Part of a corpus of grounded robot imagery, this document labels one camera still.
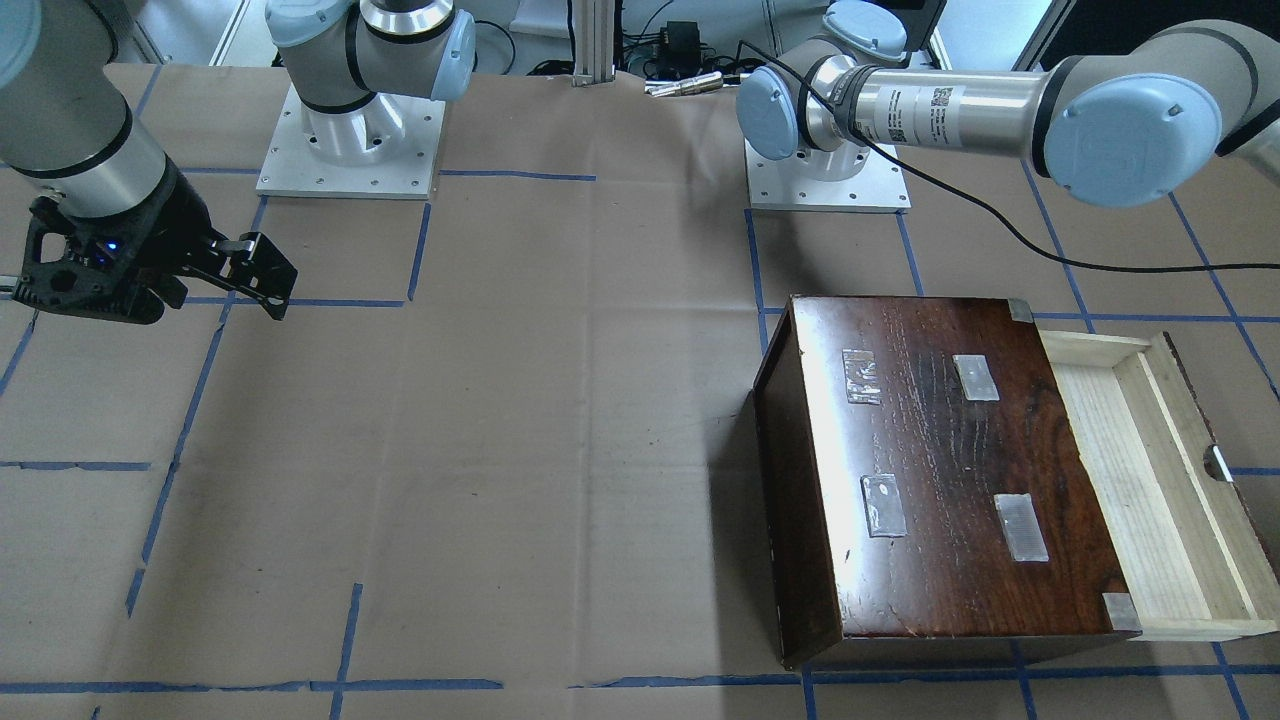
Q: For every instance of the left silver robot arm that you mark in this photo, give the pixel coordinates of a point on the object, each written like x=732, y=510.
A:
x=1115, y=131

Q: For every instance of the black power adapter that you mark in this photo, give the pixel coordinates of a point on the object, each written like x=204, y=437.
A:
x=679, y=49

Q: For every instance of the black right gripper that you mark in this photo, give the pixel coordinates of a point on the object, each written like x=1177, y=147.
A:
x=172, y=232

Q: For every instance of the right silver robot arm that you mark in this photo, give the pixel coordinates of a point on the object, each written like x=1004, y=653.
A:
x=69, y=131

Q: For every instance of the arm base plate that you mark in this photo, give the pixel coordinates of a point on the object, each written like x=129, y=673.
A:
x=851, y=179
x=388, y=149

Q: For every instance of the light wooden drawer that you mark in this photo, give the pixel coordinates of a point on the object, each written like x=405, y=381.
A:
x=1192, y=561

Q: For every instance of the dark wooden drawer box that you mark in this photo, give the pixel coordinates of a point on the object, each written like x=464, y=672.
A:
x=926, y=502

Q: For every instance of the aluminium frame post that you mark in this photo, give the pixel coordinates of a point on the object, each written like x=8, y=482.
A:
x=595, y=36

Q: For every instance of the brown paper table cover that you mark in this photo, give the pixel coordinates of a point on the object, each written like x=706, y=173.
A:
x=497, y=462

